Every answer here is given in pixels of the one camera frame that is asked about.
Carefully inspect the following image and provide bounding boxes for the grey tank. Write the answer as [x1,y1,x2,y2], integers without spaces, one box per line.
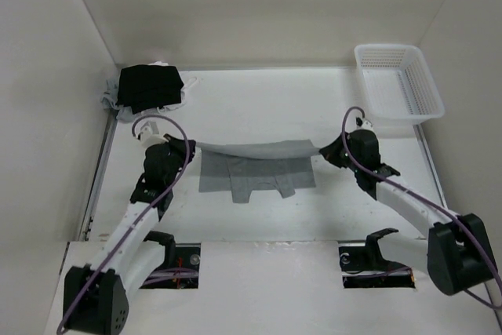
[100,78,136,123]
[198,140,319,204]

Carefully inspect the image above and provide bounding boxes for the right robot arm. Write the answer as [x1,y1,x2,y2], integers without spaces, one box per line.
[319,128,501,296]

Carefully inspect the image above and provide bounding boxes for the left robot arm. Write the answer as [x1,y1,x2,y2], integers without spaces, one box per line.
[56,138,196,334]

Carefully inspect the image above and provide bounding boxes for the folded white tank top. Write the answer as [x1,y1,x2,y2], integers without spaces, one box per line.
[142,61,199,113]

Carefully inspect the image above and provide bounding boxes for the folded grey tank top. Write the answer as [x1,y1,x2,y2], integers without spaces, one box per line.
[100,78,136,123]

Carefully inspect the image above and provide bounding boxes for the folded black tank top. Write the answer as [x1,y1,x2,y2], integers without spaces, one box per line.
[117,64,184,114]

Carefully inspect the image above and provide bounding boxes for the white plastic basket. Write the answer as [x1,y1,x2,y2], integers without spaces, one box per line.
[354,44,445,126]

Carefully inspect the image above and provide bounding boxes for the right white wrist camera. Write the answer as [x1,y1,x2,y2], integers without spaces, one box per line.
[355,117,373,131]

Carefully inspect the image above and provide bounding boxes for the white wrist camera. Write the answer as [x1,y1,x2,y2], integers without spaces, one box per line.
[355,117,373,131]
[137,121,168,149]

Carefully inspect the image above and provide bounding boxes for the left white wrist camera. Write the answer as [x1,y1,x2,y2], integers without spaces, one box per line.
[137,121,168,149]

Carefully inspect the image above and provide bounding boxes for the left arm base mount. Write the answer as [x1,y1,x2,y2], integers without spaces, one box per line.
[140,231,202,289]

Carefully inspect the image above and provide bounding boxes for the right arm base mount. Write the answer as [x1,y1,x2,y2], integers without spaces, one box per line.
[338,228,416,289]

